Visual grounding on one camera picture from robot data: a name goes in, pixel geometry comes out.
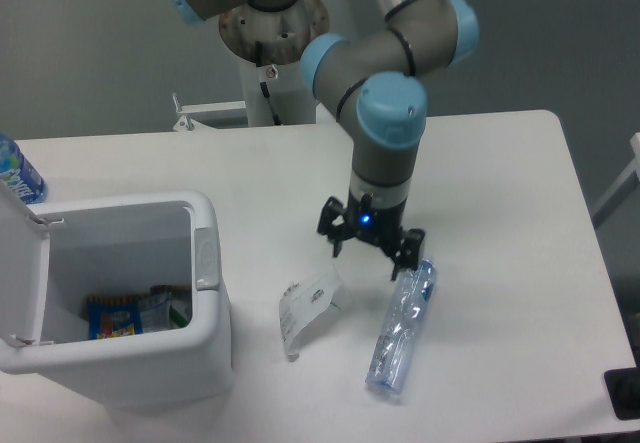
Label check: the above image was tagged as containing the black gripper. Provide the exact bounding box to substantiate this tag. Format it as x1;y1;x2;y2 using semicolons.
317;194;426;281

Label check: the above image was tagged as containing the clear crushed plastic bottle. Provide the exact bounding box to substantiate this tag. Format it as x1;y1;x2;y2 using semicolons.
365;258;438;397

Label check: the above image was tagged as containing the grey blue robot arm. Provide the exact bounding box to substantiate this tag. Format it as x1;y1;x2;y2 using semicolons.
171;0;479;271

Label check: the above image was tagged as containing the white trash can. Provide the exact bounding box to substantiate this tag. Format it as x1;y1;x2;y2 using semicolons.
1;188;234;407

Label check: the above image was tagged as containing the grey green wrapper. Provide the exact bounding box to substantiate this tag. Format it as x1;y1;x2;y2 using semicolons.
137;285;192;333

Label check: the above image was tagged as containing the blue orange snack packet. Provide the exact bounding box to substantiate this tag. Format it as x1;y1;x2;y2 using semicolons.
86;295;142;340

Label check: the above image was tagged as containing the black clamp table edge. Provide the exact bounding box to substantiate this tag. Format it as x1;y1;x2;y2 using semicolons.
604;367;639;421

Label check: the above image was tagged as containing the blue labelled water bottle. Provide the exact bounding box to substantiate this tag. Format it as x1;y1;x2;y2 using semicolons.
1;134;47;204

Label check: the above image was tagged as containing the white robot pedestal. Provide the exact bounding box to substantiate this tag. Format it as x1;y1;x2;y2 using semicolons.
219;0;330;127

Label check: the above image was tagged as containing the white bracket left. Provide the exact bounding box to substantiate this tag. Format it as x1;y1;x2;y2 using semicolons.
172;93;248;132

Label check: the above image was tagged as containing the black cable on pedestal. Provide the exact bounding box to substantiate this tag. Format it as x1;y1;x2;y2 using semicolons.
253;40;282;127

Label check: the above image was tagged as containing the white frame right edge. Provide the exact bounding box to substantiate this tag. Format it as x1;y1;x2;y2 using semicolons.
591;132;639;229

